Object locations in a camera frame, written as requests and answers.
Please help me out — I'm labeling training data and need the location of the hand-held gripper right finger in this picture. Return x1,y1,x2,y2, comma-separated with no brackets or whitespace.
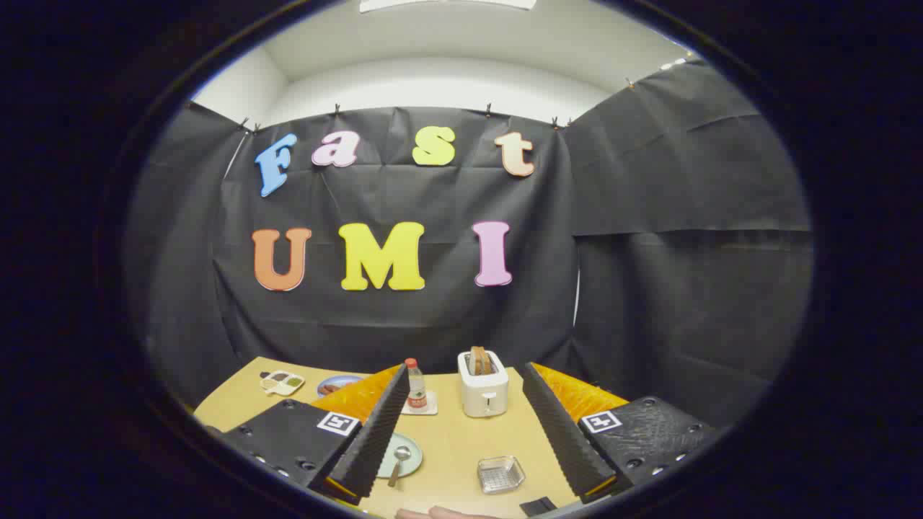
519,361,720,505

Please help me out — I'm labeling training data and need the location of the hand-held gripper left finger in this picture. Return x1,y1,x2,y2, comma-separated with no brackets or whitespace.
215,363,411,507

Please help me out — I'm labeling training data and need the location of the metal spoon wooden handle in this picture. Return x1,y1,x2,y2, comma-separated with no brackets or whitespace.
387,445,412,489

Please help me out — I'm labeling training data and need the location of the pale green plate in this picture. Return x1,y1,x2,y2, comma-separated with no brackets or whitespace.
376,432,424,479

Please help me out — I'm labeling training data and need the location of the white square coaster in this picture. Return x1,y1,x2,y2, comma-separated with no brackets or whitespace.
400,391,438,417

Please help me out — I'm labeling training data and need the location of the blue plate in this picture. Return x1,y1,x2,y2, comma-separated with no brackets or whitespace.
317,374,367,399

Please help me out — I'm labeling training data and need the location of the clear water bottle red cap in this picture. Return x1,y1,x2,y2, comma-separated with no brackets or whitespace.
405,358,428,410

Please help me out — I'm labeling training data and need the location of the white toaster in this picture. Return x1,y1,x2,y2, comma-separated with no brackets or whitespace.
457,350,510,419

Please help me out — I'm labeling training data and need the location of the white divided sauce dish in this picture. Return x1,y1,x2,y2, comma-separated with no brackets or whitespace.
260,370,306,396

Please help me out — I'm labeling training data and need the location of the black backdrop cloth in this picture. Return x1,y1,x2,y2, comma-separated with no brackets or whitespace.
123,58,816,433

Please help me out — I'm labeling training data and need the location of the ceiling light panel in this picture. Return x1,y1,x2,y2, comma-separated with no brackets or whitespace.
359,0,538,13

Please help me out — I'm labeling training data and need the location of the metal wire basket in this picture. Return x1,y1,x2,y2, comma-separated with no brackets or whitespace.
477,455,526,495

